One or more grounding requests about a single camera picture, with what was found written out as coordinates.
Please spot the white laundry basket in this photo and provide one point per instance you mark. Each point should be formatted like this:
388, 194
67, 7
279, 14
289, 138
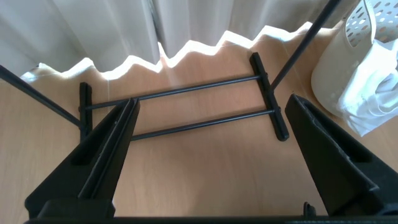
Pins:
332, 71

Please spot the black clothes rack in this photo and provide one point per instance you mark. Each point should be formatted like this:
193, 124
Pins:
270, 93

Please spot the white printed garment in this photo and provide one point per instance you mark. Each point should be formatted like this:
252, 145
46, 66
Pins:
370, 93

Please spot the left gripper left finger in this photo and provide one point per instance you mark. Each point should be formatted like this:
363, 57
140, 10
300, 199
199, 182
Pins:
99, 174

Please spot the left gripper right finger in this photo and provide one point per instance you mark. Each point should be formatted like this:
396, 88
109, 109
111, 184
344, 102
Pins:
335, 168

